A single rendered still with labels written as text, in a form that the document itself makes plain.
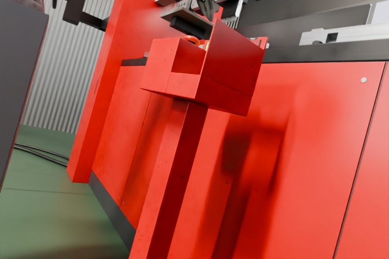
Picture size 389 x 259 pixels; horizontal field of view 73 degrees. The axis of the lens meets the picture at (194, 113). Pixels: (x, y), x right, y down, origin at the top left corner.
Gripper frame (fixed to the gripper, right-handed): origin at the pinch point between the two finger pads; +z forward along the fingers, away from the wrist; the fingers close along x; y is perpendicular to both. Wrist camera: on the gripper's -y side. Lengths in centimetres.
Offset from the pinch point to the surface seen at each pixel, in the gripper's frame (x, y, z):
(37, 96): 271, -70, 32
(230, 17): -0.8, 11.1, 2.3
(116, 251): 6, -74, 74
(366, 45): -67, -15, 11
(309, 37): -44.9, -0.5, 12.1
